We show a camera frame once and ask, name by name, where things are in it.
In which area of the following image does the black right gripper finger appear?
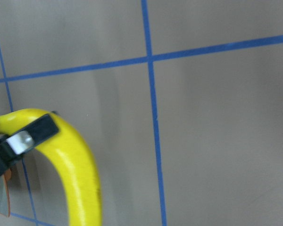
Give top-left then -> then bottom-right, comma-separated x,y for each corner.
0,114 -> 59,176

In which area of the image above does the yellow banana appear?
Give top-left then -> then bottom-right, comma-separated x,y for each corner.
0,109 -> 102,226

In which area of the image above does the grey square plate orange rim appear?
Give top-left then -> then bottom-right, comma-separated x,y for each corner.
0,169 -> 12,217

